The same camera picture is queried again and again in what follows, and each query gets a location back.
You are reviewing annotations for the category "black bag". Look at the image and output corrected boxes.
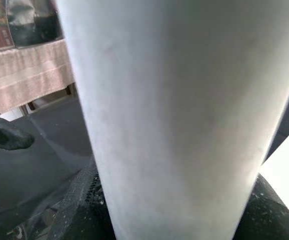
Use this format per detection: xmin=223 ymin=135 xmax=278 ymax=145
xmin=5 ymin=0 xmax=66 ymax=49

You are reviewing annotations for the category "white plastic table leg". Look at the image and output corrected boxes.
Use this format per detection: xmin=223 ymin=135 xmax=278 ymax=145
xmin=55 ymin=0 xmax=289 ymax=240

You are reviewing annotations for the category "white plastic table top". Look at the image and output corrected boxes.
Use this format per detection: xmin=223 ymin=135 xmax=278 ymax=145
xmin=258 ymin=131 xmax=289 ymax=219

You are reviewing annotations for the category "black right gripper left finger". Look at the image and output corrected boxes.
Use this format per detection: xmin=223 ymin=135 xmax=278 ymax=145
xmin=48 ymin=154 xmax=117 ymax=240

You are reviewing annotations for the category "black table cloth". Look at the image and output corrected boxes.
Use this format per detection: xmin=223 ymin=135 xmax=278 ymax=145
xmin=0 ymin=74 xmax=289 ymax=240

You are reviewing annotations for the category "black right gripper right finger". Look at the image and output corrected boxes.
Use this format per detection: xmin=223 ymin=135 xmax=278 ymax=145
xmin=233 ymin=171 xmax=289 ymax=240

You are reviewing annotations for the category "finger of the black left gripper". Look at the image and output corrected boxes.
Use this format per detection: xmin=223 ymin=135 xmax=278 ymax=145
xmin=0 ymin=115 xmax=36 ymax=151

